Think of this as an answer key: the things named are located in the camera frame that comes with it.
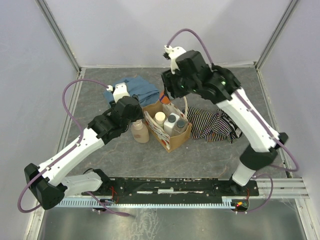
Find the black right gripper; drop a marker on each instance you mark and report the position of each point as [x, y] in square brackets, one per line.
[169, 79]

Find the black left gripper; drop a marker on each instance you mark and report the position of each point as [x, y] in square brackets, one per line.
[139, 114]

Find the beige pump lotion bottle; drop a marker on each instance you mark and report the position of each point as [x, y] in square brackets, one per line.
[140, 132]

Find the orange bottle with blue cap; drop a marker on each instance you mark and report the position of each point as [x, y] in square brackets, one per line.
[164, 99]

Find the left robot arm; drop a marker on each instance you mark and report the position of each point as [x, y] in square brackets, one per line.
[49, 182]

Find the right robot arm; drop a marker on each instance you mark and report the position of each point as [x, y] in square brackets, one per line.
[224, 90]

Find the watermelon print canvas bag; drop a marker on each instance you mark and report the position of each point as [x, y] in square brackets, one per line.
[170, 143]

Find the blue denim cloth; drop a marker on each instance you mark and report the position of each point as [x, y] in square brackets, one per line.
[146, 92]

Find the white bottle with cream cap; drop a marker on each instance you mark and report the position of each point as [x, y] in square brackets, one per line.
[160, 118]

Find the white bottle with grey cap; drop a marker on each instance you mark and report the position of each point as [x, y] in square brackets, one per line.
[170, 123]

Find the clear bottle with grey cap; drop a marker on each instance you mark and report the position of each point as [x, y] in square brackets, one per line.
[180, 127]

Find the black white striped cloth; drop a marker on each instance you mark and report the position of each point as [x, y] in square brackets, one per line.
[212, 126]

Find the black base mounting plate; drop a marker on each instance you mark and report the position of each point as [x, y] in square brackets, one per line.
[133, 186]

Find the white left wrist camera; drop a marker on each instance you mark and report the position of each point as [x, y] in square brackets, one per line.
[118, 91]

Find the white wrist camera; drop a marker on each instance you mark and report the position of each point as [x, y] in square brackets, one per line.
[172, 53]
[118, 91]

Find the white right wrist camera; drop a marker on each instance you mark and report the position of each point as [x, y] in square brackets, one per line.
[172, 53]

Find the light blue cable duct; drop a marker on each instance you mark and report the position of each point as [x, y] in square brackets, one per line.
[172, 201]

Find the aluminium frame rail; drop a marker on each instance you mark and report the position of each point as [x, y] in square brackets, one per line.
[283, 188]

